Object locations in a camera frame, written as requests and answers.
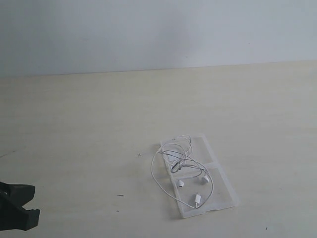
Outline white wired earphones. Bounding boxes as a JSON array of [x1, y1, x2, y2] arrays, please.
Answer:
[[150, 134, 214, 209]]

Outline clear plastic storage case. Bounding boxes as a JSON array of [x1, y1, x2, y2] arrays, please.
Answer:
[[153, 134, 239, 218]]

